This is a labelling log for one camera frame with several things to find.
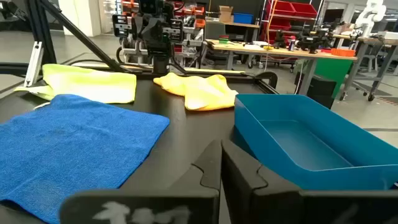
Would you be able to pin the white metal bracket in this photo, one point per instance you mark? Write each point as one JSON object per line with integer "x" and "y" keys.
{"x": 33, "y": 65}

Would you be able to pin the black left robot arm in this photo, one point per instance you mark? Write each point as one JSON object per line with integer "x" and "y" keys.
{"x": 160, "y": 60}

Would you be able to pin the teal plastic bin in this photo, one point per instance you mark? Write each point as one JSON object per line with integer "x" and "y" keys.
{"x": 280, "y": 146}

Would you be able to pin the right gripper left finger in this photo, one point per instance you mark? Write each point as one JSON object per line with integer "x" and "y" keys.
{"x": 186, "y": 205}

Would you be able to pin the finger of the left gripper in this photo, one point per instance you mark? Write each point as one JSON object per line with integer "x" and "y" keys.
{"x": 173, "y": 30}
{"x": 121, "y": 25}

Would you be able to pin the wooden workbench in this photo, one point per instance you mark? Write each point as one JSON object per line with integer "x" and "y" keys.
{"x": 280, "y": 51}

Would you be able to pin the blue microfiber towel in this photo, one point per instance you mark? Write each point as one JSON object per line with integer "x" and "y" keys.
{"x": 71, "y": 140}

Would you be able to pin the green cabinet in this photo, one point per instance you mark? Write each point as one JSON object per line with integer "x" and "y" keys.
{"x": 332, "y": 71}

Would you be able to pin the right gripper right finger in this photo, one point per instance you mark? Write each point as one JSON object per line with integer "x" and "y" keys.
{"x": 264, "y": 205}

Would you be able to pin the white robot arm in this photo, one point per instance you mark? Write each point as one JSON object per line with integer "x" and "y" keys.
{"x": 371, "y": 14}

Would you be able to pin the grey office chair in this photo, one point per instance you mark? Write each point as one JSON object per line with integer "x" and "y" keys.
{"x": 214, "y": 31}

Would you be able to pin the orange microfiber towel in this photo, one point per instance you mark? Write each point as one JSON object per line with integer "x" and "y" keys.
{"x": 202, "y": 93}

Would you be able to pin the lime green microfiber towel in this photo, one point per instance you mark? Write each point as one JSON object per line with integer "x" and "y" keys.
{"x": 93, "y": 84}

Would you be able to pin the blue crate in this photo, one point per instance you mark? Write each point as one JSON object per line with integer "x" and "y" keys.
{"x": 243, "y": 18}

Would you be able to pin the red bin shelf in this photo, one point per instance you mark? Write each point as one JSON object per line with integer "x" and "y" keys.
{"x": 292, "y": 9}

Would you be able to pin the black perforated computer tower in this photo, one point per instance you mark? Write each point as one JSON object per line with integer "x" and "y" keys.
{"x": 315, "y": 90}

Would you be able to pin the black bench equipment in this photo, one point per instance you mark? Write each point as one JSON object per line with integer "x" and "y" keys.
{"x": 311, "y": 40}

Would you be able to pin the cardboard box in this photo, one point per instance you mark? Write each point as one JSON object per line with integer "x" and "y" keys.
{"x": 226, "y": 15}

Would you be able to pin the orange tray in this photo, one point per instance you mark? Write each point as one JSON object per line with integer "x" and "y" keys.
{"x": 342, "y": 52}

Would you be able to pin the grey workbench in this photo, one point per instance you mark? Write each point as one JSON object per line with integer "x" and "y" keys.
{"x": 373, "y": 41}

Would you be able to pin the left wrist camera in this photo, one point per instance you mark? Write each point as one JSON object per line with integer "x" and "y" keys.
{"x": 149, "y": 6}

